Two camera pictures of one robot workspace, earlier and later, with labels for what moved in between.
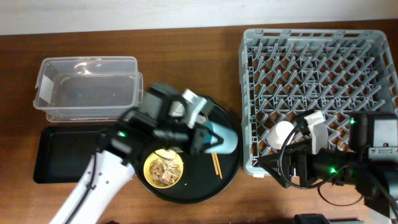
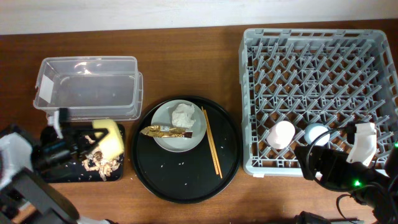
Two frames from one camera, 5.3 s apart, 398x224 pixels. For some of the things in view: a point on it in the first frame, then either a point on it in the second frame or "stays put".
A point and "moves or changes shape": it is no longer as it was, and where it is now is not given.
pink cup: x=277 y=135 stays put
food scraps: x=165 y=172 moves or changes shape
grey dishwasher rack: x=284 y=73 stays put
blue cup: x=230 y=137 moves or changes shape
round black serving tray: x=205 y=175 stays put
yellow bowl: x=163 y=168 moves or changes shape
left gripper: x=198 y=145 → x=71 y=136
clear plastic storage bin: x=87 y=89 stays put
